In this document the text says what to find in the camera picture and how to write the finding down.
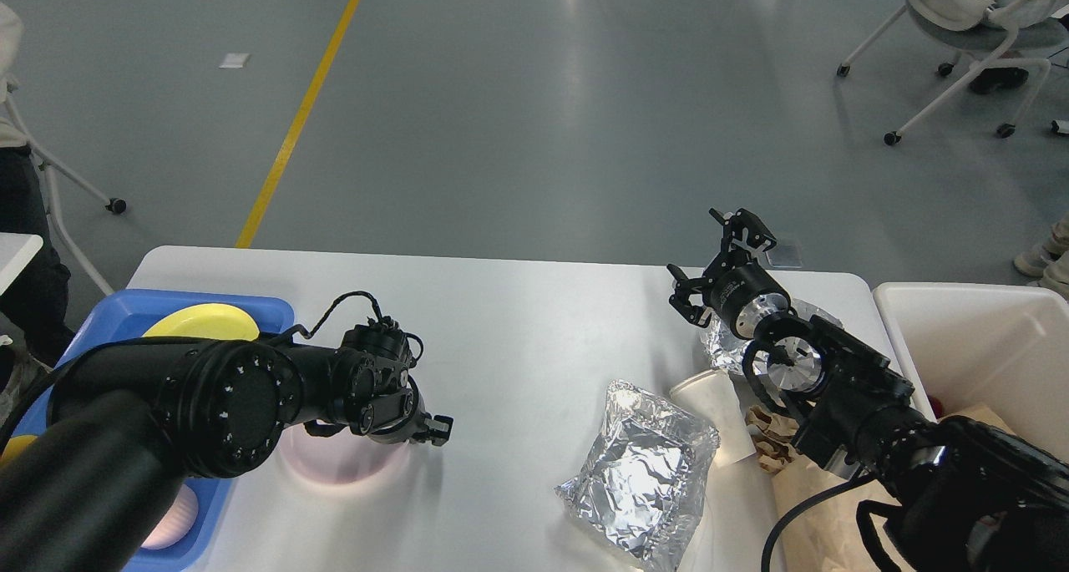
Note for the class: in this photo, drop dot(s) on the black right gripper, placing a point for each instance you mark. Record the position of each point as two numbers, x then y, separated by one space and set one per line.
735 286

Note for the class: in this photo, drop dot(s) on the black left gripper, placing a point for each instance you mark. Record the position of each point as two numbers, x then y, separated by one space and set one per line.
399 416

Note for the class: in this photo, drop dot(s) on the pink plate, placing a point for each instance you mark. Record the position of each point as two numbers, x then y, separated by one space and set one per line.
342 459

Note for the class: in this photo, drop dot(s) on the pink ribbed mug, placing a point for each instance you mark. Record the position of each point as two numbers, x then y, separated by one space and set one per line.
177 521

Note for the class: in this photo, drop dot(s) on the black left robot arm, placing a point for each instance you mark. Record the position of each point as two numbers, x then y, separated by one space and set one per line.
224 404

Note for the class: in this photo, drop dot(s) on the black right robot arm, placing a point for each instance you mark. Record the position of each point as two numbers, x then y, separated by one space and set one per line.
968 496

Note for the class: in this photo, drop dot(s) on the small crumpled foil ball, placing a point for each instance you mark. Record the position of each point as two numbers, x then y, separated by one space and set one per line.
725 351

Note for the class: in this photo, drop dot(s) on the white paper cup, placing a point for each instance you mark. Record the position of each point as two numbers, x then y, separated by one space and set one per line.
711 395

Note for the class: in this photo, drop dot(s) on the large crumpled foil sheet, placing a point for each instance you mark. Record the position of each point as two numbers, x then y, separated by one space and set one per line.
641 489

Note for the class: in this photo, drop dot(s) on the yellow plate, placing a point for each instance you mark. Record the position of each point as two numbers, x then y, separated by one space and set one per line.
215 321

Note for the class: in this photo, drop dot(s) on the white plastic bin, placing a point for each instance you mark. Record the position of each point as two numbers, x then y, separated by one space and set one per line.
1004 347

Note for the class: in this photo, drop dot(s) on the blue plastic tray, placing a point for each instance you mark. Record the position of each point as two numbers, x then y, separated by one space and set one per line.
125 317

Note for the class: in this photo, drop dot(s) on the person in beige trousers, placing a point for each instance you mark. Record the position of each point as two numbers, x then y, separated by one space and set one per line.
1047 262

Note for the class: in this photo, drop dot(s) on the white rolling office chair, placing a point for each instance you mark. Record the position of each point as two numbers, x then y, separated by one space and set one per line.
995 35

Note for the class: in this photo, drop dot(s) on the teal mug yellow inside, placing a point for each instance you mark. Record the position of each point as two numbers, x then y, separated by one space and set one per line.
15 447

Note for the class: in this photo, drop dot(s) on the white chair frame left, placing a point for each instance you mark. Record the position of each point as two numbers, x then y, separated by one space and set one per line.
49 166

